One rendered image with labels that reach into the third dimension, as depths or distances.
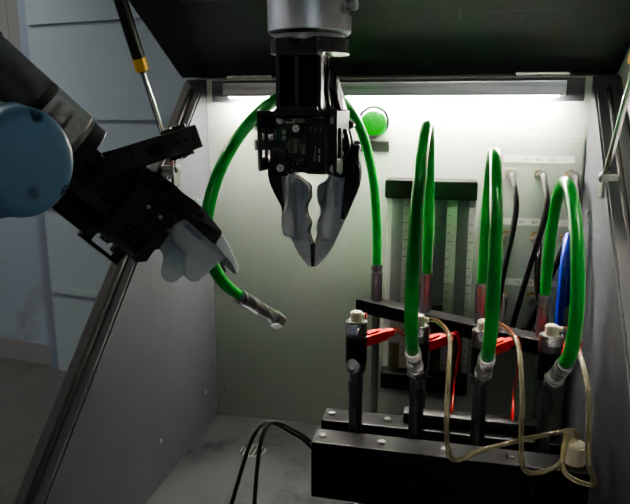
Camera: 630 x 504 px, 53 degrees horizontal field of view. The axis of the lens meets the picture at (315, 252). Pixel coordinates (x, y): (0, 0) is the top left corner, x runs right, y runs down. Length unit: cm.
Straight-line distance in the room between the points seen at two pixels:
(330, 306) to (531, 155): 42
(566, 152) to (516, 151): 7
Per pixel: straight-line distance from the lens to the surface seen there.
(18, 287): 392
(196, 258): 67
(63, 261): 359
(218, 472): 110
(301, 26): 57
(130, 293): 91
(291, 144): 57
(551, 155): 107
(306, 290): 114
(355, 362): 82
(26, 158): 45
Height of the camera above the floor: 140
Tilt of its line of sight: 13 degrees down
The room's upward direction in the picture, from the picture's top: straight up
